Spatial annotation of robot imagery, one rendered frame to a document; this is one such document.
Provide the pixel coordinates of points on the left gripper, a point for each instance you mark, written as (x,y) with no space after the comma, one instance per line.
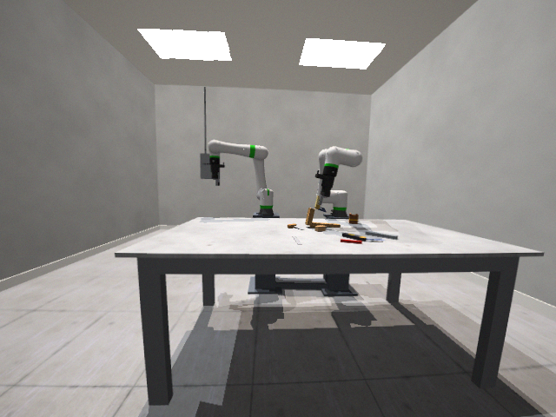
(327,181)

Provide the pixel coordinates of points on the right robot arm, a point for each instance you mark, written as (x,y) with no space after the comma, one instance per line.
(258,153)

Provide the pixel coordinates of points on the wooden sliding bevel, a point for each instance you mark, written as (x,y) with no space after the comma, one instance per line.
(318,206)

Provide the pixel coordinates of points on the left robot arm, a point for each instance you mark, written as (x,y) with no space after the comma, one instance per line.
(333,157)

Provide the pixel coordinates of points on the grey rectangular bar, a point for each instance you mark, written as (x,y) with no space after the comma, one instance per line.
(382,235)

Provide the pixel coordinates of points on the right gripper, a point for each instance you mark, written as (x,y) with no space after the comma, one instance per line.
(215,165)

